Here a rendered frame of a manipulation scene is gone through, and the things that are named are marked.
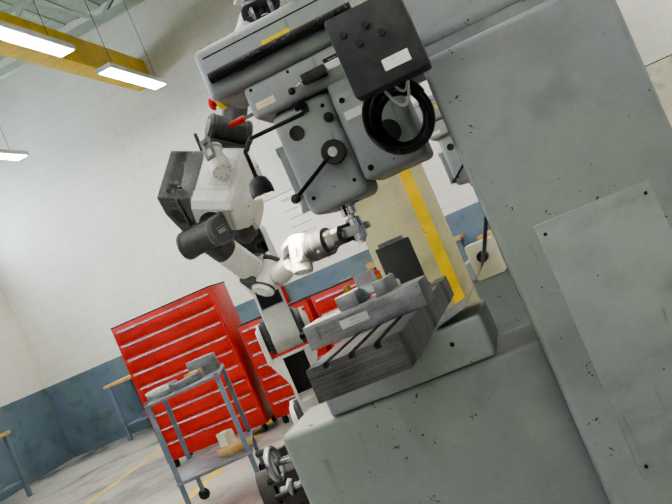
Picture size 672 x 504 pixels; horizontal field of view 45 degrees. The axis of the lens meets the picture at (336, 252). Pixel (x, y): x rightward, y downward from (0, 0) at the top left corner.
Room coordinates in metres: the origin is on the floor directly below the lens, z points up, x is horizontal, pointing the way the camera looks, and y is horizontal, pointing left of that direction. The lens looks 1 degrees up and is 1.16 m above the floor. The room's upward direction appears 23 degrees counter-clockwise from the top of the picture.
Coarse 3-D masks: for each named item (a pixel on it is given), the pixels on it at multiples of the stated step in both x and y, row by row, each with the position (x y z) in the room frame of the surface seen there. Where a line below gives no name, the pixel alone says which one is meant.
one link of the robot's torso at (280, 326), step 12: (264, 228) 2.98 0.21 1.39; (276, 252) 2.95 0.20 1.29; (264, 300) 2.96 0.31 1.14; (276, 300) 2.97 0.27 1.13; (264, 312) 2.91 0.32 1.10; (276, 312) 2.91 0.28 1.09; (288, 312) 2.91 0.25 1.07; (264, 324) 2.92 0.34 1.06; (276, 324) 2.90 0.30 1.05; (288, 324) 2.91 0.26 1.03; (300, 324) 2.91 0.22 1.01; (264, 336) 2.91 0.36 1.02; (276, 336) 2.90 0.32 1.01; (288, 336) 2.91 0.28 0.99; (276, 348) 2.91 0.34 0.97; (288, 348) 2.94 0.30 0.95
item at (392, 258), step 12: (396, 240) 2.70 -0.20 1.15; (408, 240) 2.68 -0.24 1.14; (384, 252) 2.69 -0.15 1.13; (396, 252) 2.69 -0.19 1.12; (408, 252) 2.68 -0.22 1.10; (384, 264) 2.69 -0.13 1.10; (396, 264) 2.69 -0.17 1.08; (408, 264) 2.68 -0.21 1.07; (396, 276) 2.69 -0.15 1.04; (408, 276) 2.69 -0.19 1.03
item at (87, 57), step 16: (0, 16) 8.61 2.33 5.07; (16, 16) 8.94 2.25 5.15; (48, 32) 9.50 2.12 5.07; (0, 48) 8.62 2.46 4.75; (16, 48) 8.79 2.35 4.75; (80, 48) 10.15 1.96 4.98; (96, 48) 10.60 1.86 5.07; (48, 64) 9.59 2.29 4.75; (64, 64) 9.80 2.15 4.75; (80, 64) 10.02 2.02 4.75; (96, 64) 10.40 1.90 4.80; (128, 64) 11.41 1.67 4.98; (144, 64) 11.99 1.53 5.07; (112, 80) 11.09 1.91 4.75
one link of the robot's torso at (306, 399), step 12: (300, 312) 2.94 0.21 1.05; (264, 348) 2.91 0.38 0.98; (300, 348) 2.93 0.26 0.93; (276, 360) 2.92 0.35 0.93; (288, 360) 2.96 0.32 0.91; (300, 360) 2.97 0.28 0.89; (312, 360) 2.94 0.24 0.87; (288, 372) 2.93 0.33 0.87; (300, 372) 2.99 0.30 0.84; (300, 384) 3.01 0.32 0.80; (300, 396) 3.01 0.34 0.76; (312, 396) 2.98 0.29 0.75; (300, 408) 3.01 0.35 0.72
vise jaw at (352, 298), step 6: (354, 288) 2.31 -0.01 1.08; (342, 294) 2.25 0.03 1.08; (348, 294) 2.17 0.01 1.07; (354, 294) 2.17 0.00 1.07; (336, 300) 2.18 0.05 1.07; (342, 300) 2.18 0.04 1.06; (348, 300) 2.17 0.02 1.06; (354, 300) 2.17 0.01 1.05; (360, 300) 2.19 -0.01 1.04; (342, 306) 2.18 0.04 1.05; (348, 306) 2.17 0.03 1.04; (354, 306) 2.17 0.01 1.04
